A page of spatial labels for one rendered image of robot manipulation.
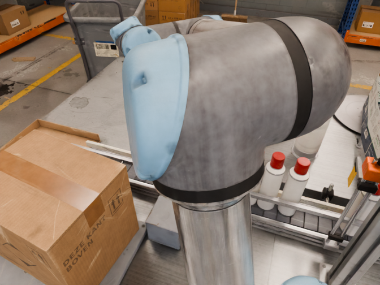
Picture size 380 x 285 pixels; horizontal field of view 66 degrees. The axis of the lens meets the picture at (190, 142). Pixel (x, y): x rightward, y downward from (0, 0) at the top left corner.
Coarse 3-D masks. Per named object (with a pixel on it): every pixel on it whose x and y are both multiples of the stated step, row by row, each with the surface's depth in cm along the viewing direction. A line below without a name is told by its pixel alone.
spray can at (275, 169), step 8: (280, 152) 76; (272, 160) 75; (280, 160) 74; (272, 168) 77; (280, 168) 76; (264, 176) 80; (272, 176) 77; (280, 176) 77; (264, 184) 81; (272, 184) 79; (280, 184) 80; (264, 192) 82; (272, 192) 81; (264, 208) 86; (272, 208) 87
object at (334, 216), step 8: (96, 152) 94; (104, 152) 94; (120, 160) 92; (128, 160) 91; (264, 200) 81; (272, 200) 80; (280, 200) 79; (296, 208) 78; (304, 208) 77; (312, 208) 77; (320, 216) 77; (328, 216) 76; (336, 216) 76; (352, 224) 75; (360, 224) 74
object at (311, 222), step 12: (132, 168) 100; (144, 180) 95; (276, 204) 88; (264, 216) 85; (276, 216) 85; (300, 216) 85; (312, 216) 85; (312, 228) 82; (324, 228) 82; (348, 240) 79
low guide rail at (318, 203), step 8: (88, 144) 105; (96, 144) 104; (112, 152) 103; (120, 152) 101; (128, 152) 101; (280, 192) 87; (304, 200) 86; (312, 200) 85; (328, 208) 84; (336, 208) 83
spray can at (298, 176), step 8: (304, 160) 74; (296, 168) 74; (304, 168) 73; (288, 176) 77; (296, 176) 75; (304, 176) 75; (288, 184) 78; (296, 184) 76; (304, 184) 76; (288, 192) 79; (296, 192) 78; (288, 200) 80; (296, 200) 80; (280, 208) 85; (288, 208) 82; (288, 216) 85
